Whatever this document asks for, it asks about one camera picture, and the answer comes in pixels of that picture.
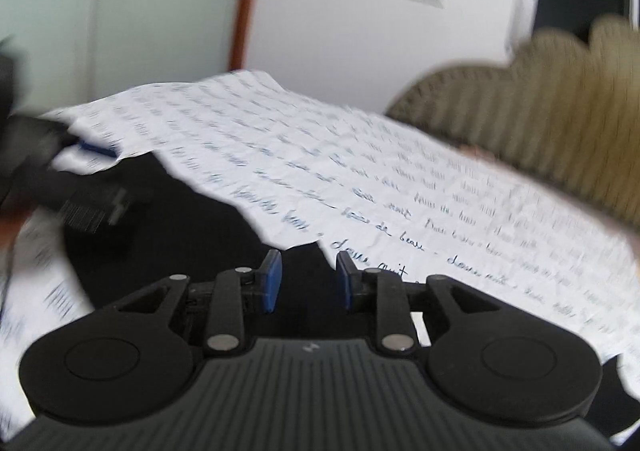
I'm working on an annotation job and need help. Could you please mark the black pants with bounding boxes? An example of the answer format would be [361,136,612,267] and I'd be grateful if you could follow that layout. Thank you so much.
[63,154,345,338]

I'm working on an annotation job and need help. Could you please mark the white script-print bed sheet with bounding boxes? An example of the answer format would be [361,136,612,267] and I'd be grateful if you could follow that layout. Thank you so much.
[1,72,639,439]

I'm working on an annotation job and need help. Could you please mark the olive upholstered headboard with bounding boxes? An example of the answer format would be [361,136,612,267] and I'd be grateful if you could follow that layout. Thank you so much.
[385,15,639,228]

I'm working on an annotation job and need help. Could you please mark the floral glass wardrobe door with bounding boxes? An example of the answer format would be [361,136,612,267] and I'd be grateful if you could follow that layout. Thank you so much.
[1,0,238,113]

